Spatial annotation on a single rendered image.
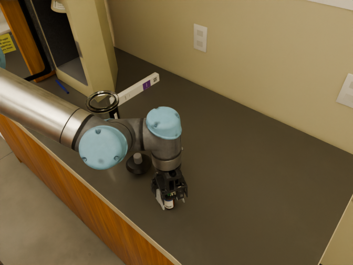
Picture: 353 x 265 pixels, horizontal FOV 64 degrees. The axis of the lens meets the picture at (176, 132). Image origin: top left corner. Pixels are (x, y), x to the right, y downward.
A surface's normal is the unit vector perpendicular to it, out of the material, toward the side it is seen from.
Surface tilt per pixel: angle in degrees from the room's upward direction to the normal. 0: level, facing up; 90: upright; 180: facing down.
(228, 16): 90
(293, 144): 0
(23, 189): 0
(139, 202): 0
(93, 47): 90
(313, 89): 90
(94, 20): 90
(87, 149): 53
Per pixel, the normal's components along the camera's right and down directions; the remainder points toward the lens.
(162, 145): 0.00, 0.70
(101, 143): -0.01, 0.14
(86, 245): -0.04, -0.71
